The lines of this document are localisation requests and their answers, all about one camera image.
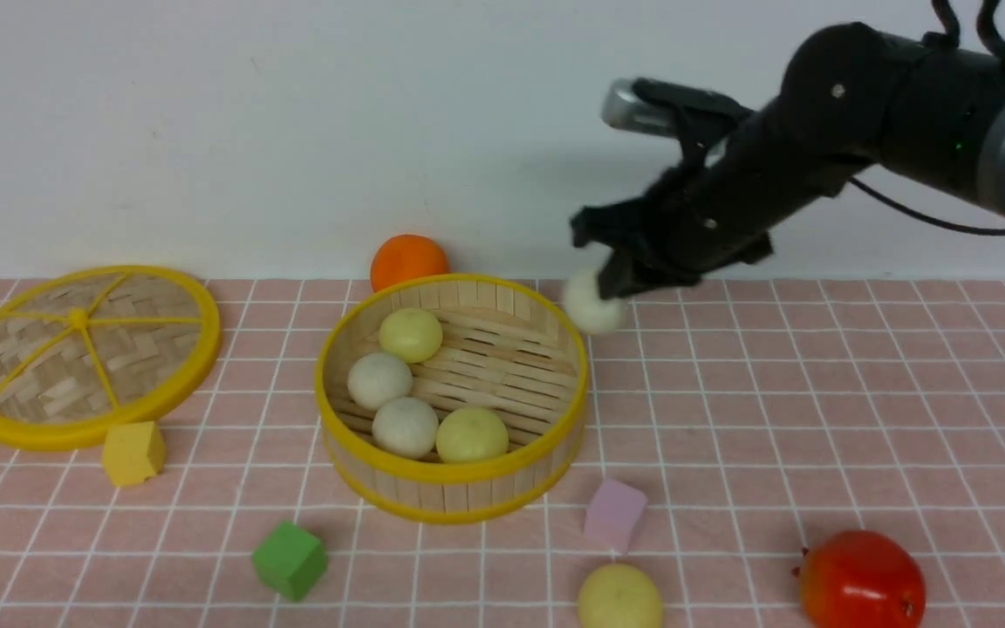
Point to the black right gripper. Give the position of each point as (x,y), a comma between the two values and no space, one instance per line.
(712,210)

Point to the white bun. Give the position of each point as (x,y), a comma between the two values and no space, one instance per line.
(377,378)
(582,303)

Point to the yellow bun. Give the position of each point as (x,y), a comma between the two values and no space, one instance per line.
(620,595)
(415,335)
(471,434)

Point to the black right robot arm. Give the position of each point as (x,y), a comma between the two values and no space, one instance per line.
(851,98)

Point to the bamboo steamer tray yellow rim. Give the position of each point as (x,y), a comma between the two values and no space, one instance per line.
(506,348)

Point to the bamboo steamer lid yellow rim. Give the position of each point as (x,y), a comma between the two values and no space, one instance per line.
(102,347)

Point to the pink grid tablecloth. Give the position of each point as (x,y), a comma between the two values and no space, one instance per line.
(757,417)

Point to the orange fruit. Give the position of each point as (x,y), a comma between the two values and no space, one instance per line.
(407,257)

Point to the pink foam cube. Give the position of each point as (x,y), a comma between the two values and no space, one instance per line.
(613,514)

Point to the red tomato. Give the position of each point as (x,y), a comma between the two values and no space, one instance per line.
(860,578)

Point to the green foam cube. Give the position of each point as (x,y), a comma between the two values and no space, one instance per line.
(290,560)

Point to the yellow foam block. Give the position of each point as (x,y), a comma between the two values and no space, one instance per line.
(133,453)

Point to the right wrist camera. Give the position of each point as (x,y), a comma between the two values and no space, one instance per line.
(649,106)

